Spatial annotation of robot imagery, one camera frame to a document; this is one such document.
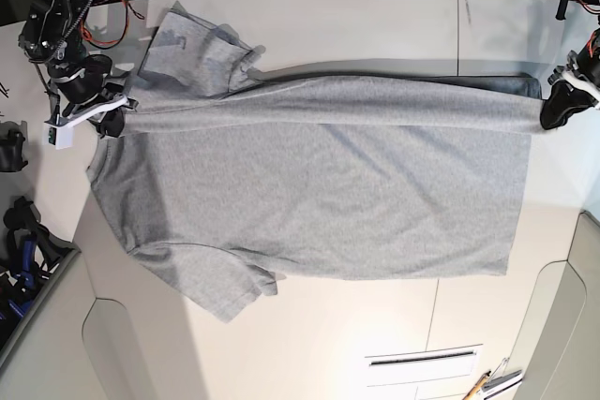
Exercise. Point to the black and blue tool pile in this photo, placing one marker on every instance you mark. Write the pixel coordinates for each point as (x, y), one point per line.
(28, 258)

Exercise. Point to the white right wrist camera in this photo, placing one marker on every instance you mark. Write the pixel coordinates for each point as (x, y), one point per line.
(59, 132)

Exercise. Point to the grey T-shirt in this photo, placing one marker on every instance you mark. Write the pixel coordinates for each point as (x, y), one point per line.
(219, 183)

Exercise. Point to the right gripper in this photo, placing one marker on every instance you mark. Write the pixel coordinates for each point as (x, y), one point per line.
(88, 91)

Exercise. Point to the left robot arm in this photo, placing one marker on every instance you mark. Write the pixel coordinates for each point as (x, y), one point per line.
(590, 6)

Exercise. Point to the black device at table edge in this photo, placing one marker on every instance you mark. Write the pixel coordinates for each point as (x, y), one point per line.
(12, 142)

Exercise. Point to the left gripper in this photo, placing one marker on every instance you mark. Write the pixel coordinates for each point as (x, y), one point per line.
(574, 86)

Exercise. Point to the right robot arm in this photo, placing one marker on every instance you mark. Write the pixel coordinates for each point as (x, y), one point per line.
(56, 30)

